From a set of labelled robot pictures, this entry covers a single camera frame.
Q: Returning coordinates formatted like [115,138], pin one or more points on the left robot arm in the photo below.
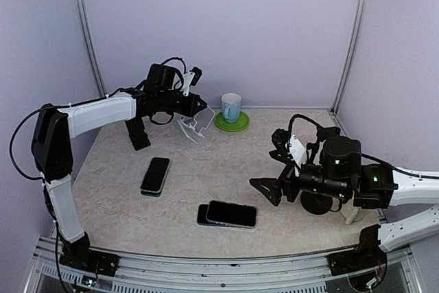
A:
[165,90]

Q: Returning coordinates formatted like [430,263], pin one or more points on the front black pole stand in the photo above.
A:
[318,204]

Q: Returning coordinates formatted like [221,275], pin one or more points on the white folding phone stand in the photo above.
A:
[193,127]

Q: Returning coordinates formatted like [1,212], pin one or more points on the aluminium corner post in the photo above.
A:
[350,56]
[89,46]

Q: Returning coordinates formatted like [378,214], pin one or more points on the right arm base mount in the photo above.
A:
[366,254]

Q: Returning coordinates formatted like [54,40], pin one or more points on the light blue mug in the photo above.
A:
[231,107]

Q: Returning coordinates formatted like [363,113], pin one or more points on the left aluminium corner post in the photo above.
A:
[89,46]

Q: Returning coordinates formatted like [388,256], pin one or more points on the rear black pole stand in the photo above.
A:
[322,135]

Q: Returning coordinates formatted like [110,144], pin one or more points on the left top black phone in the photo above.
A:
[159,164]

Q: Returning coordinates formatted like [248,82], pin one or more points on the right aluminium corner post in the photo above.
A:
[350,56]

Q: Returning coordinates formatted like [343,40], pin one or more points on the cream ceramic mug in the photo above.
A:
[351,214]

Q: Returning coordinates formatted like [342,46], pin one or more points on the front aluminium rail frame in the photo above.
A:
[309,272]

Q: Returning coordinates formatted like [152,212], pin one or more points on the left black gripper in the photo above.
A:
[191,109]

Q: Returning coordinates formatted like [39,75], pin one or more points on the black folding phone stand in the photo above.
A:
[137,134]

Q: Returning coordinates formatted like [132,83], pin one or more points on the black pole stand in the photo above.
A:
[318,204]
[322,135]

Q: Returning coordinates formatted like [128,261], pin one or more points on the centre bottom blue phone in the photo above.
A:
[201,217]

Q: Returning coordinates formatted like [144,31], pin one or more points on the black phone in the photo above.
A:
[231,214]
[159,164]

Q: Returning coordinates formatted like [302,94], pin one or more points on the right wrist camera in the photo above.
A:
[281,153]

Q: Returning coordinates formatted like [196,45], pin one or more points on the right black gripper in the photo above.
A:
[274,184]

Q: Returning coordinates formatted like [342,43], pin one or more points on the left bottom teal phone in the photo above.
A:
[153,182]

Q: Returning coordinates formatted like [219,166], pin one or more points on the centre top black phone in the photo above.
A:
[231,214]

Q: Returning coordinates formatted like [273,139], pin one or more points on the green saucer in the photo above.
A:
[241,124]

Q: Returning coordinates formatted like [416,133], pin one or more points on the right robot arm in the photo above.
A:
[331,169]

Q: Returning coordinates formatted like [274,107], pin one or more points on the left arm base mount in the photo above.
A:
[80,256]

